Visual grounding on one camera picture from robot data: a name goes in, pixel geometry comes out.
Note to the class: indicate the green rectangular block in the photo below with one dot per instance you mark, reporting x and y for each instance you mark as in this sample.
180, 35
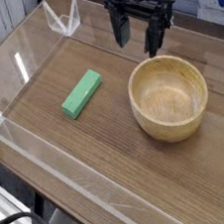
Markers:
81, 93

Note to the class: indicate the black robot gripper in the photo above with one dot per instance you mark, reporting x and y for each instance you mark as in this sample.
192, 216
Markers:
158, 12

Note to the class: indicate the brown wooden bowl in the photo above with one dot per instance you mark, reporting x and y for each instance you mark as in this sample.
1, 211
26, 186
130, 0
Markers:
168, 96

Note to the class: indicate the black table leg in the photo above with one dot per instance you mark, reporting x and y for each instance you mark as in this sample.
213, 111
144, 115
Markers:
39, 205

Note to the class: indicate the clear acrylic corner bracket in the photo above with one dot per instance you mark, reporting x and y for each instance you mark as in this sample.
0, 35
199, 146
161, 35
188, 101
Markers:
65, 25

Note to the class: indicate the clear acrylic front wall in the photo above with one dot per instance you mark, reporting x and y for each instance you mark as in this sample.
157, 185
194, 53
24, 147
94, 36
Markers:
82, 192

